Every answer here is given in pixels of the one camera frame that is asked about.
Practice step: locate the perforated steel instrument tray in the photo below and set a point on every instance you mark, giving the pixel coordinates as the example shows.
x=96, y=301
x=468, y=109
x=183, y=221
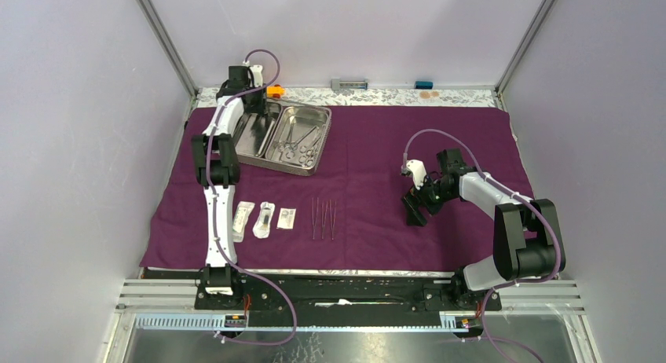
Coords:
x=256, y=135

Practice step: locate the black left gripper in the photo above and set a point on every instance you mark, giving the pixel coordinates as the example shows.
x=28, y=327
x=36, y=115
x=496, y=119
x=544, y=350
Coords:
x=258, y=108

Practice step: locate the long white sterile packet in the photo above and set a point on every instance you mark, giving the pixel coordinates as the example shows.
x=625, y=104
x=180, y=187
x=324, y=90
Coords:
x=240, y=220

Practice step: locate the steel tweezers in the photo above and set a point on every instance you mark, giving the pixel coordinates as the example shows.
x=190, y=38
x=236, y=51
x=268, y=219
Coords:
x=314, y=216
x=333, y=213

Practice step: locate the orange toy car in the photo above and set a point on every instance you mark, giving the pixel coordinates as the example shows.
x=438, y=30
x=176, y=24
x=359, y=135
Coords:
x=276, y=91

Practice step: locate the blue plastic block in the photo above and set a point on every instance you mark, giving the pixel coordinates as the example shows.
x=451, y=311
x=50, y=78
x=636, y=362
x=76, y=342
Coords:
x=423, y=85

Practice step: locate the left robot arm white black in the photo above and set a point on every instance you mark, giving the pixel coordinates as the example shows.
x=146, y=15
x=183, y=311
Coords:
x=217, y=169

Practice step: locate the purple cloth wrap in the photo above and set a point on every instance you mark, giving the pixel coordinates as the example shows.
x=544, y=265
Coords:
x=361, y=170

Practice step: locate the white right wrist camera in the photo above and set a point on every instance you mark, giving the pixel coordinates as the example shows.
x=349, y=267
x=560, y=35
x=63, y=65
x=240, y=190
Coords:
x=416, y=171

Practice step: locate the steel surgical forceps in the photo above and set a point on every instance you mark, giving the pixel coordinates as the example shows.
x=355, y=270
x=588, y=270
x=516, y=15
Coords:
x=288, y=146

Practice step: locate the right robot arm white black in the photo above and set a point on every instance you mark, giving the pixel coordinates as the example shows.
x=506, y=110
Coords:
x=525, y=231

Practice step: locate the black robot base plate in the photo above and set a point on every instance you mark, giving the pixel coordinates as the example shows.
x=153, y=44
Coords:
x=321, y=301

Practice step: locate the small white sterile packet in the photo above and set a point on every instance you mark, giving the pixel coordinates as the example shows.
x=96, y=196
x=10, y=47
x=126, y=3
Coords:
x=286, y=218

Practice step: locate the steel scalpel handle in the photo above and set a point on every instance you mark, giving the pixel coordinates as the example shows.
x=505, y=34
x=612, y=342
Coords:
x=324, y=218

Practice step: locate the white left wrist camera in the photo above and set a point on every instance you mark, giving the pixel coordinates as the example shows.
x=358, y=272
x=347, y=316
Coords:
x=256, y=75

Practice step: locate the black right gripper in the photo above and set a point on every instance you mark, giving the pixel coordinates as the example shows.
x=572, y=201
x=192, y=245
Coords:
x=411, y=200

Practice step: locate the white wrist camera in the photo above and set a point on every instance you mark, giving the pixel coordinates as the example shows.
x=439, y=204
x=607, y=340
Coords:
x=256, y=75
x=416, y=171

